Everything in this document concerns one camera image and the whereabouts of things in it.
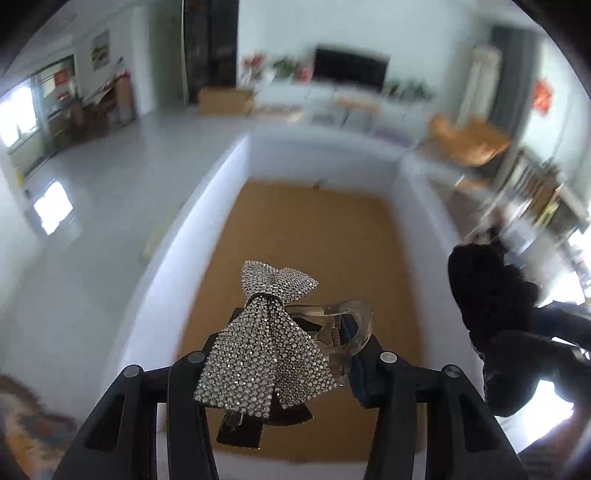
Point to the red wall decoration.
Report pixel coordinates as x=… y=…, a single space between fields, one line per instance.
x=543 y=94

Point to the black flat television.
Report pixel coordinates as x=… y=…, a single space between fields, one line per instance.
x=351 y=67

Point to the orange lounge chair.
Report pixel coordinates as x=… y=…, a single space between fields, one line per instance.
x=471 y=138

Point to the wooden stool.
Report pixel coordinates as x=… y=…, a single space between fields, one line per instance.
x=359 y=106

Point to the rhinestone bow hair clip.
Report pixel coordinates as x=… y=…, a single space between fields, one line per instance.
x=263 y=350

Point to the large plant in white pot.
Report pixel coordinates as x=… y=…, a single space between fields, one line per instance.
x=419 y=90

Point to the cluttered wooden shelf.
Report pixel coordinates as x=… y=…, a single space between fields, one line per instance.
x=545 y=189

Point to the black fuzzy cloth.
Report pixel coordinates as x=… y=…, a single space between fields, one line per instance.
x=489 y=295

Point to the framed wall picture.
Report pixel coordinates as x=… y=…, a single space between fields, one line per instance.
x=100 y=49

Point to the white standing air conditioner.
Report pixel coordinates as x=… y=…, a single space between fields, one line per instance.
x=482 y=83

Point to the white television cabinet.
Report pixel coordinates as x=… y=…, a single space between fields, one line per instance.
x=360 y=108

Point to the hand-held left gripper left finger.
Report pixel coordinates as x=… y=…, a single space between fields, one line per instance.
x=184 y=385

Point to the red gift box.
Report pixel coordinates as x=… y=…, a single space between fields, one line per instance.
x=305 y=71

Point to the red flowers in white vase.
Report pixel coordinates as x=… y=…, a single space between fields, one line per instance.
x=253 y=67

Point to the cardboard box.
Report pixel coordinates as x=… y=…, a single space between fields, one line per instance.
x=225 y=100

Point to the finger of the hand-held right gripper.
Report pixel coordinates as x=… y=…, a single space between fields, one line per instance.
x=565 y=323
x=521 y=374

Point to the stack of cardboard boxes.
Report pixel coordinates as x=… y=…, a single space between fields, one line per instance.
x=108 y=101

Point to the dark tall cabinet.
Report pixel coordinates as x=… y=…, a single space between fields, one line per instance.
x=210 y=50

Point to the small green potted plant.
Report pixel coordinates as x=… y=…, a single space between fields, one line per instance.
x=394 y=87

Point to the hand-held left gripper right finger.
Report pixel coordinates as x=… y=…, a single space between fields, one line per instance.
x=364 y=385

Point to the white storage box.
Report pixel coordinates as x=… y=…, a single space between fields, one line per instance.
x=323 y=258

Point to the grey curtain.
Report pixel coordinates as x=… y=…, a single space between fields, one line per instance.
x=512 y=78

